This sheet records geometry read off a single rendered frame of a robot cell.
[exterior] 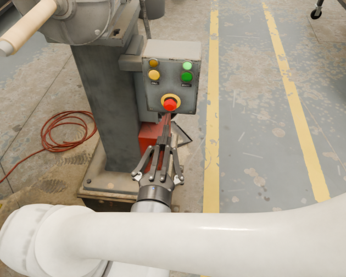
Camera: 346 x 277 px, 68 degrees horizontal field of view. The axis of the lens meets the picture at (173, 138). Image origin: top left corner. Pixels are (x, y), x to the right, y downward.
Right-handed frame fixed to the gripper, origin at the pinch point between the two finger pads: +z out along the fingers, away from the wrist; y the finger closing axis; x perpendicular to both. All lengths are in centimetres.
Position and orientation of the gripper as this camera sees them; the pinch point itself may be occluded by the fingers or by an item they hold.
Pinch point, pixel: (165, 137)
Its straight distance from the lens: 68.6
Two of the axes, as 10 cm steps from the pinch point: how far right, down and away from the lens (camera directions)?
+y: 9.9, 0.8, -0.8
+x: -0.1, -6.5, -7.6
